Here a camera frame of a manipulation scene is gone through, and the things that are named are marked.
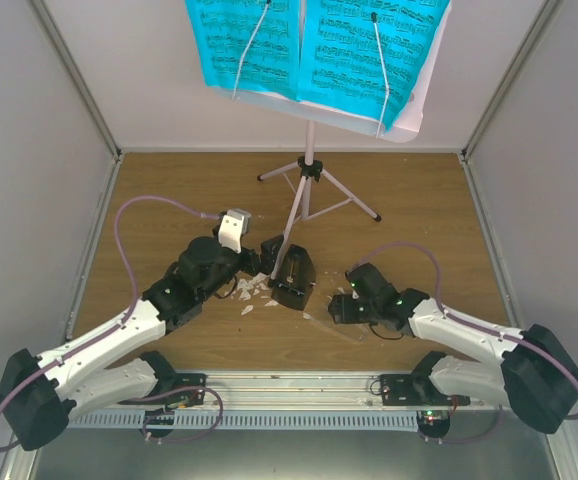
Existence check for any clear plastic metronome cover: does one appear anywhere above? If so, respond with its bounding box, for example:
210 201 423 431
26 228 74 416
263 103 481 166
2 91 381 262
302 312 368 345

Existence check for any black metronome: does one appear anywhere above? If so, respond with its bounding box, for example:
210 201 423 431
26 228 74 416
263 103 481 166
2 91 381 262
271 244 316 311

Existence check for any white music stand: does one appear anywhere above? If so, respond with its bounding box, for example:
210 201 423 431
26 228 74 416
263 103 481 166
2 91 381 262
218 0 454 288

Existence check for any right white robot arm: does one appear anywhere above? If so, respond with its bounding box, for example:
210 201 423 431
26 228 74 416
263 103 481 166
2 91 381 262
328 263 578 434

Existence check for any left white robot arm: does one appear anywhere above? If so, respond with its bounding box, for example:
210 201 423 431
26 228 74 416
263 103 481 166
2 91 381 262
0 235 283 451

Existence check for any right cyan sheet music page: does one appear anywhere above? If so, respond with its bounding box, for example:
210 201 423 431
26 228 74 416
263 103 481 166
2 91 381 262
296 1 451 136

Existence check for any cyan sheet music page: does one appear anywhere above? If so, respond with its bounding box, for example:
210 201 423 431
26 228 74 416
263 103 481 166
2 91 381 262
296 1 451 136
185 0 301 100

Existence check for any left cyan sheet music page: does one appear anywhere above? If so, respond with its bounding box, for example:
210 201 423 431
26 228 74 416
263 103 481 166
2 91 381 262
185 0 301 100

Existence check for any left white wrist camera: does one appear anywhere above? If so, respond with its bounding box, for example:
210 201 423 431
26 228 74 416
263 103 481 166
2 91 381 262
217 208 251 254

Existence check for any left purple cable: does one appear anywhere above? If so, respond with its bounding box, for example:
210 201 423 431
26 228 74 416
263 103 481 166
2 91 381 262
0 195 220 454

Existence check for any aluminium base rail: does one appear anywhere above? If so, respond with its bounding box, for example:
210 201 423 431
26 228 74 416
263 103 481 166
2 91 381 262
22 367 565 432

